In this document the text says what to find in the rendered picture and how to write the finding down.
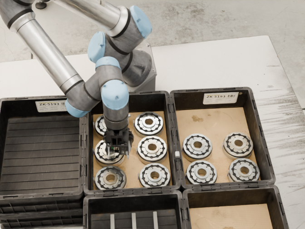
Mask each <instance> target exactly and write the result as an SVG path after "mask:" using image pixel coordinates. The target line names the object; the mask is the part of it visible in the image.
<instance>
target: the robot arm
mask: <svg viewBox="0 0 305 229"><path fill-rule="evenodd" d="M40 1H42V2H44V3H48V2H51V1H52V2H54V3H56V4H58V5H60V6H62V7H64V8H66V9H68V10H70V11H72V12H74V13H76V14H77V15H79V16H81V17H83V18H85V19H87V20H89V21H91V22H93V23H95V24H97V25H98V26H100V27H102V28H104V29H105V31H106V33H104V32H101V31H98V32H97V33H95V34H94V36H93V37H92V39H91V41H90V43H89V46H88V58H89V60H90V61H92V62H93V63H95V64H96V65H95V71H96V72H95V74H93V75H92V76H91V77H90V78H89V79H88V80H87V81H86V82H85V81H84V80H83V79H82V77H81V76H80V75H79V74H78V72H77V71H76V70H75V68H74V67H73V66H72V65H71V64H70V62H69V61H68V60H67V59H66V57H65V56H64V55H63V53H62V52H61V51H60V50H59V48H58V47H57V46H56V44H55V43H54V42H53V41H52V40H51V38H50V37H49V36H48V34H47V33H46V32H45V31H44V29H43V28H42V27H41V25H40V24H39V23H38V22H37V20H36V19H35V13H34V11H33V10H32V9H31V5H32V4H33V3H34V2H35V0H0V16H1V18H2V20H3V22H4V23H5V25H6V26H7V27H8V29H9V30H10V31H11V32H13V33H16V34H17V35H18V36H19V37H20V39H21V40H22V41H23V42H24V44H25V45H26V46H27V48H28V49H29V50H30V51H31V53H32V54H33V55H34V57H35V58H36V59H37V60H38V61H39V63H40V64H41V65H42V66H43V68H44V69H45V70H46V72H47V73H48V74H49V75H50V77H51V78H52V79H53V81H54V82H55V83H56V84H57V86H58V87H59V88H60V89H61V91H62V92H63V93H64V94H65V96H66V97H67V100H66V102H65V107H66V110H67V111H68V112H69V113H70V114H71V115H72V116H74V117H77V118H80V117H83V116H84V115H86V114H87V113H88V112H90V111H91V110H92V108H93V107H94V106H96V105H97V104H98V103H99V102H100V101H101V100H102V102H103V114H104V122H105V125H106V131H104V135H103V141H104V142H105V144H106V154H107V155H108V159H109V155H110V153H112V152H115V153H119V151H120V155H126V156H127V158H128V159H129V153H130V151H131V148H132V143H133V141H134V135H133V134H132V131H130V128H128V122H129V117H131V114H129V107H128V100H129V93H128V88H127V86H126V85H128V86H130V87H137V86H139V85H140V84H141V83H143V82H144V81H145V79H146V78H147V77H148V75H149V73H150V70H151V67H152V58H151V56H150V54H149V53H147V52H145V51H143V50H136V49H135V48H136V47H137V46H138V45H139V44H140V43H141V42H142V41H143V40H145V39H146V38H147V37H148V36H149V35H150V34H151V32H152V25H151V22H150V20H149V19H148V17H147V16H146V15H145V13H144V12H143V11H142V10H141V9H140V8H139V7H137V6H135V5H133V6H131V7H130V9H128V8H126V7H124V6H118V7H116V6H114V5H112V4H110V3H108V2H107V1H105V0H40Z"/></svg>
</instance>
